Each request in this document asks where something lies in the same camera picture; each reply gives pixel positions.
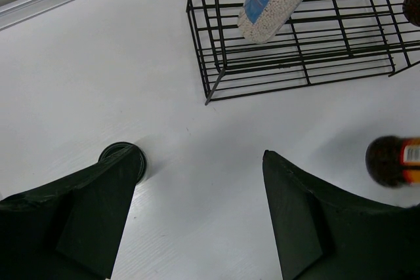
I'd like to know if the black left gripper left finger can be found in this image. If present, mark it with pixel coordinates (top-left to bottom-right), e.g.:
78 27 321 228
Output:
1 152 136 279

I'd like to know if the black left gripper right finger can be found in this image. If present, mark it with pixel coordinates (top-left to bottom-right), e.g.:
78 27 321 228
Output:
262 151 419 279

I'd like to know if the clear jar black lid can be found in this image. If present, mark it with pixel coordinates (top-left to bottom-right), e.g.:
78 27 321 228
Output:
98 142 150 185

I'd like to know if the red lid sauce jar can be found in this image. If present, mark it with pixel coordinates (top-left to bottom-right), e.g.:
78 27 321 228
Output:
402 0 420 27
365 136 419 188

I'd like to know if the black wire rack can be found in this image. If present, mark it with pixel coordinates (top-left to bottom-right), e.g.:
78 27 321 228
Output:
186 0 419 102

